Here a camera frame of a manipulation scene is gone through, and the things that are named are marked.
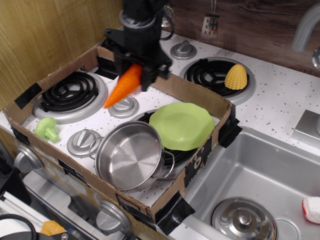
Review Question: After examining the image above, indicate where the left silver oven knob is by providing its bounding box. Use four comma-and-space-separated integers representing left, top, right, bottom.
14, 144, 44, 174

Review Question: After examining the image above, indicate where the silver sink basin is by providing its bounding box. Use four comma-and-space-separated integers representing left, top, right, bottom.
184, 127, 320, 240

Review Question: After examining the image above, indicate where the orange plastic toy carrot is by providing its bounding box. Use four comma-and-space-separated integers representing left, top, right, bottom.
103, 63, 142, 109

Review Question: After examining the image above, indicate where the light green plastic plate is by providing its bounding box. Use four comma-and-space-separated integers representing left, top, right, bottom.
149, 102, 215, 151

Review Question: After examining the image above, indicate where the back silver stove knob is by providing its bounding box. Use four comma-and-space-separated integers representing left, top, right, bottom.
170, 40, 197, 60

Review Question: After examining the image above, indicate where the hanging silver strainer spoon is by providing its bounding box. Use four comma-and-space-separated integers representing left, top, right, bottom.
161, 5, 175, 28

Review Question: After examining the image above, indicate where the grey toy faucet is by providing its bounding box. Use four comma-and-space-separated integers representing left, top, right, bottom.
291, 2, 320, 52

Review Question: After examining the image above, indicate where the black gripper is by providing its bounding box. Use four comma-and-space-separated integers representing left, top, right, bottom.
104, 14, 172, 92

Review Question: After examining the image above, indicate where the middle silver stove knob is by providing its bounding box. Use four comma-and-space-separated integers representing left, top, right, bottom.
108, 96, 140, 119

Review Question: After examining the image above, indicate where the right silver oven knob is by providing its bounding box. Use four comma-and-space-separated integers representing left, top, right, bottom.
95, 200, 131, 235

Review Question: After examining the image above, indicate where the silver stove knob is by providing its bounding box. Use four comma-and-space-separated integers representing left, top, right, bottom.
108, 96, 140, 119
67, 129, 102, 158
170, 40, 197, 60

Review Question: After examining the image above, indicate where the brown cardboard fence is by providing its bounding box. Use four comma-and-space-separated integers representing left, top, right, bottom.
2, 45, 244, 236

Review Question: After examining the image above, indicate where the hanging silver spatula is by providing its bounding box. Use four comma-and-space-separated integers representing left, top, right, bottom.
200, 0, 220, 40

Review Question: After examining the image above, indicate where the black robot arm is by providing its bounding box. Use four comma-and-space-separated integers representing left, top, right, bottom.
102, 0, 173, 92

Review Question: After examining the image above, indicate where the silver faucet handle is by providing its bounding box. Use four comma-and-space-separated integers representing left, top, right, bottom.
311, 47, 320, 70

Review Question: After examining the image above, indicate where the yellow plastic toy corn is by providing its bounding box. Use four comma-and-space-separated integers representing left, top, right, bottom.
224, 64, 248, 90

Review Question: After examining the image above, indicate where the stainless steel pot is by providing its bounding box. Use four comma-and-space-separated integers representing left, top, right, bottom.
88, 120, 175, 191

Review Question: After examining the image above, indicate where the green plastic toy broccoli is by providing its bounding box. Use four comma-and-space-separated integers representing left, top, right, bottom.
34, 117, 59, 142

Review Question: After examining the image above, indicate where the silver pot lid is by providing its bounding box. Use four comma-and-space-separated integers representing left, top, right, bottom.
210, 197, 278, 240

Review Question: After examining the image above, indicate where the silver oven knob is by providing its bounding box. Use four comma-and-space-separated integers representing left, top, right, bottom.
95, 200, 131, 235
14, 144, 44, 174

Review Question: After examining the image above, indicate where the back right black burner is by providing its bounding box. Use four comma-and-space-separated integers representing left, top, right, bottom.
179, 57, 257, 105

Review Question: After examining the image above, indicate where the front silver stove knob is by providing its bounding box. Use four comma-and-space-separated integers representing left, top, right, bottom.
67, 129, 102, 158

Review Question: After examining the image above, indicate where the grey faucet base block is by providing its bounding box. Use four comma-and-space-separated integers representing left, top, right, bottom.
292, 110, 320, 150

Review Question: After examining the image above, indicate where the white red toy item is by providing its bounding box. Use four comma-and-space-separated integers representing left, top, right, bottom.
302, 196, 320, 224

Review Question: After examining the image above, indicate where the front left black burner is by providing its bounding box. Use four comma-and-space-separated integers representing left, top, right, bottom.
33, 71, 108, 125

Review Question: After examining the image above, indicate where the orange yellow toy piece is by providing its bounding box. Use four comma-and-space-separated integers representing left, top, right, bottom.
40, 220, 65, 236

